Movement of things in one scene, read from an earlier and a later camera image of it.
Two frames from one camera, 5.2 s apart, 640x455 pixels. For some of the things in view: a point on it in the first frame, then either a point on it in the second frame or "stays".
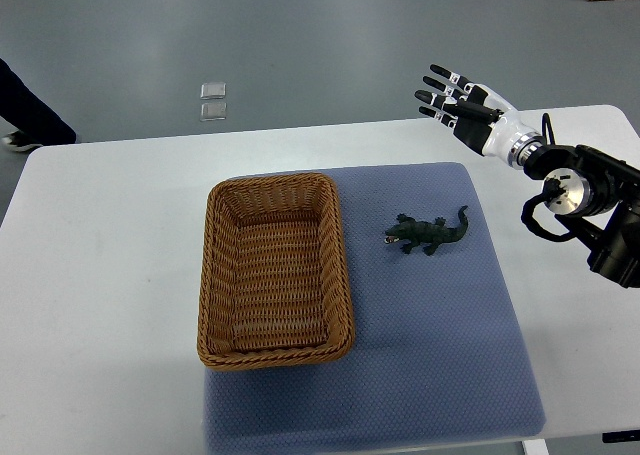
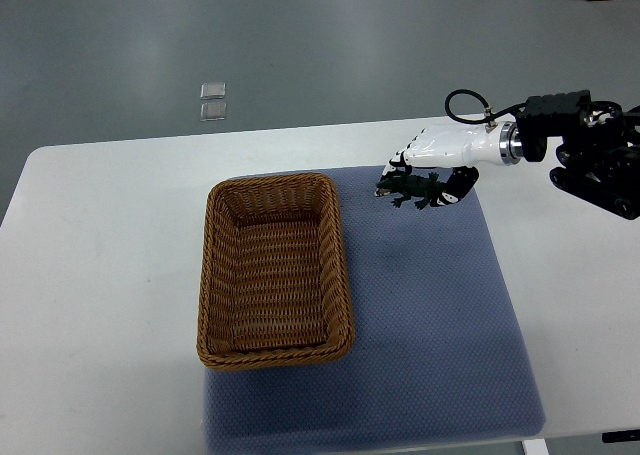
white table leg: [535, 447] stays
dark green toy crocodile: [430, 234] -> [408, 185]
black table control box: [621, 436] stays
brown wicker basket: [274, 282] stays
